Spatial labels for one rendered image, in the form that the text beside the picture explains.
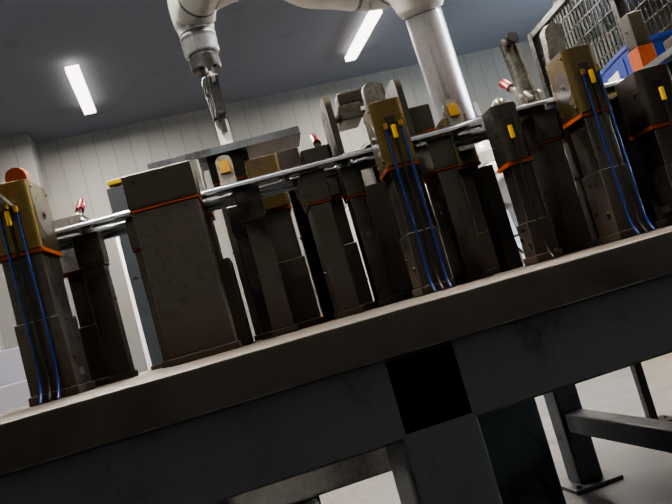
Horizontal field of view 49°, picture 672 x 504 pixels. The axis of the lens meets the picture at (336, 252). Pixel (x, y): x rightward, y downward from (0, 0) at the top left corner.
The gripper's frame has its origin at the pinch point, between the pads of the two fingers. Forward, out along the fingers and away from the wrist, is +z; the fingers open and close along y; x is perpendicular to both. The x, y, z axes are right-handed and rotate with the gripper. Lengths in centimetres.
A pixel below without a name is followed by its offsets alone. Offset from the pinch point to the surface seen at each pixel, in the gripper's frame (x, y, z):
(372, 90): -20, -54, 13
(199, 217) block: 17, -53, 28
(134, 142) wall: -8, 697, -208
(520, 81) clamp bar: -64, -31, 11
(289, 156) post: -10.2, -17.4, 13.1
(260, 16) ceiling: -136, 460, -231
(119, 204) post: 28.5, 0.1, 11.6
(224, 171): 5.7, -21.6, 14.2
